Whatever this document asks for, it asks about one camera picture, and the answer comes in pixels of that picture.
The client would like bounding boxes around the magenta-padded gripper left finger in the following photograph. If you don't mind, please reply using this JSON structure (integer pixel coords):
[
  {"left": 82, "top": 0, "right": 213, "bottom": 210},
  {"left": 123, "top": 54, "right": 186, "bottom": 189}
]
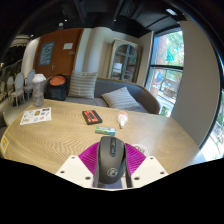
[{"left": 54, "top": 141, "right": 101, "bottom": 188}]

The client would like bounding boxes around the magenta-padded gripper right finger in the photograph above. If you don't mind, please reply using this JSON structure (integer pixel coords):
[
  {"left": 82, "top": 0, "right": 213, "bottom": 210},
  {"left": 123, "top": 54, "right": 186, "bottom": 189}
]
[{"left": 123, "top": 142, "right": 169, "bottom": 189}]

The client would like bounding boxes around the black computer mouse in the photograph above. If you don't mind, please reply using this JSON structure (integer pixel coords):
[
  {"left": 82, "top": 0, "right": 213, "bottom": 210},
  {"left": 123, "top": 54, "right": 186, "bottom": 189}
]
[{"left": 92, "top": 135, "right": 128, "bottom": 190}]

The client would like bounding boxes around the small green and blue pack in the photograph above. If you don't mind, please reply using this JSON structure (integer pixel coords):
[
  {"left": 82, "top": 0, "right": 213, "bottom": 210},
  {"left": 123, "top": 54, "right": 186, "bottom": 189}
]
[{"left": 94, "top": 125, "right": 117, "bottom": 136}]

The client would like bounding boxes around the black box with orange print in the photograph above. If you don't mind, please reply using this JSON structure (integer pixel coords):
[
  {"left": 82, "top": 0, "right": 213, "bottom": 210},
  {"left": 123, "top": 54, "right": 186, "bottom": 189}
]
[{"left": 81, "top": 109, "right": 104, "bottom": 126}]

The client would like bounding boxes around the small white squeeze bottle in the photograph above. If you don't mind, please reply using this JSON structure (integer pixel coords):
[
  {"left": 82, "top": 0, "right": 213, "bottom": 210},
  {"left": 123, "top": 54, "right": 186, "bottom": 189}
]
[{"left": 116, "top": 110, "right": 130, "bottom": 130}]

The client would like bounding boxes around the white printed sticker sheet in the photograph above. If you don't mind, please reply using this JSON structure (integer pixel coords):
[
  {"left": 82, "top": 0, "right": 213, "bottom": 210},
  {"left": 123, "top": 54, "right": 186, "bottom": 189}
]
[{"left": 19, "top": 106, "right": 53, "bottom": 126}]

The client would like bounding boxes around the grey curved sofa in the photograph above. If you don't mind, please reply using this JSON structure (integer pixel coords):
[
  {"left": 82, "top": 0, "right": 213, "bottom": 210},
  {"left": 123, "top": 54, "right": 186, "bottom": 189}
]
[{"left": 43, "top": 75, "right": 161, "bottom": 115}]

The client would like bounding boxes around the yellow sticker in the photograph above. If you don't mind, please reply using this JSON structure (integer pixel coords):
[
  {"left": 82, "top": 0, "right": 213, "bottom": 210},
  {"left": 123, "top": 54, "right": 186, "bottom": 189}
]
[{"left": 0, "top": 135, "right": 10, "bottom": 155}]

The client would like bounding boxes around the small striped cushion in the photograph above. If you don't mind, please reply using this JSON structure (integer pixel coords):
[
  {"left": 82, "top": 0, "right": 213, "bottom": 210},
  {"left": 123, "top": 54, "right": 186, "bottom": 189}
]
[{"left": 100, "top": 86, "right": 142, "bottom": 111}]

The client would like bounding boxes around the black and orange backpack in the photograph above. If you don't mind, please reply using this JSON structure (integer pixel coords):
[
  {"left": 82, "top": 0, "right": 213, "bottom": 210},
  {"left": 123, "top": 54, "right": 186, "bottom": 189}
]
[{"left": 43, "top": 74, "right": 70, "bottom": 102}]

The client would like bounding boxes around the large striped cushion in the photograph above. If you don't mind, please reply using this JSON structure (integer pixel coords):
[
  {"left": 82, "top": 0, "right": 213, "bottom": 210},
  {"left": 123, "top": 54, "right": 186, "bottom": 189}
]
[{"left": 67, "top": 70, "right": 99, "bottom": 100}]

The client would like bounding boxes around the clear bottle with white lid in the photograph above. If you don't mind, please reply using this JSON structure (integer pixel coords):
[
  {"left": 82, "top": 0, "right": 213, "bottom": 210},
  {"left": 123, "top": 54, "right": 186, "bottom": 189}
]
[{"left": 31, "top": 73, "right": 47, "bottom": 108}]

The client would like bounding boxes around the group of white chairs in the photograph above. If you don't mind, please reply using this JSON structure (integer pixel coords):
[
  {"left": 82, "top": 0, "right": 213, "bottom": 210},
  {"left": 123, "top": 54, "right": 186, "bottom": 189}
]
[{"left": 5, "top": 68, "right": 37, "bottom": 108}]

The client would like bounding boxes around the black-framed window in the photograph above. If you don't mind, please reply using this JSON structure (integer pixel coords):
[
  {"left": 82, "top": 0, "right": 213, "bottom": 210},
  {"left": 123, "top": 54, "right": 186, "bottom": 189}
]
[{"left": 144, "top": 29, "right": 185, "bottom": 118}]

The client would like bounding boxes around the brown wooden door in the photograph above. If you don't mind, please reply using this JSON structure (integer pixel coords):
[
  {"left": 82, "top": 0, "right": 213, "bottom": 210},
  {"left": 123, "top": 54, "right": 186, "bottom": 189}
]
[{"left": 32, "top": 27, "right": 85, "bottom": 80}]

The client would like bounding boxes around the grey glass-door cabinet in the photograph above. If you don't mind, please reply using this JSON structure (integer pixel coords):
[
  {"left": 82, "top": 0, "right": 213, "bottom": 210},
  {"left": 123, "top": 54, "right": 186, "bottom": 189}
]
[{"left": 107, "top": 37, "right": 142, "bottom": 85}]

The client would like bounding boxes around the blue poster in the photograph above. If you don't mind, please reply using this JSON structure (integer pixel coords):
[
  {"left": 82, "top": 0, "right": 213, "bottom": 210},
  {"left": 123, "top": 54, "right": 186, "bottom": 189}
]
[{"left": 38, "top": 41, "right": 56, "bottom": 67}]

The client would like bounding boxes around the white paper sign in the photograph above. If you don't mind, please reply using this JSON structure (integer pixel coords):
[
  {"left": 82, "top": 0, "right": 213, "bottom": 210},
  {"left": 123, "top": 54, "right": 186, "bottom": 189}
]
[{"left": 62, "top": 42, "right": 75, "bottom": 51}]

